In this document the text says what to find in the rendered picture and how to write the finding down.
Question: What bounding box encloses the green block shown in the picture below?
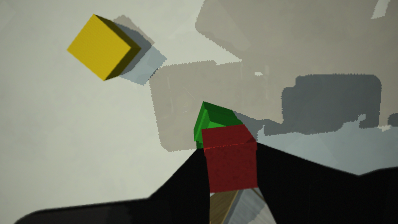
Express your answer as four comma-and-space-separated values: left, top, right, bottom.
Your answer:
196, 110, 243, 149
194, 101, 238, 141

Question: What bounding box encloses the dark red block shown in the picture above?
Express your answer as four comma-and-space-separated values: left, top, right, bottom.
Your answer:
201, 124, 259, 194

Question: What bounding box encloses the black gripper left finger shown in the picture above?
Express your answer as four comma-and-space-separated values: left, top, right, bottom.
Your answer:
14, 148, 210, 224

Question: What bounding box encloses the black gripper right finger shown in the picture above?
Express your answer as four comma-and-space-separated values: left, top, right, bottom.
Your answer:
256, 142, 398, 224

